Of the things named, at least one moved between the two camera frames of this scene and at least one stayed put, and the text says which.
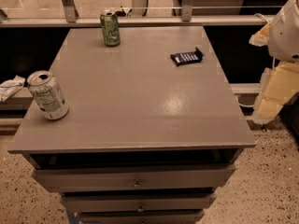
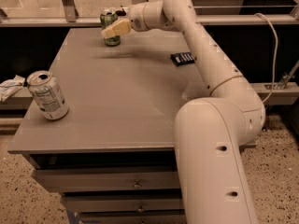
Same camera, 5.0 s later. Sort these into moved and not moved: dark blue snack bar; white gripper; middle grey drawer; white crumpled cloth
Moved: white gripper
Not moved: dark blue snack bar; middle grey drawer; white crumpled cloth
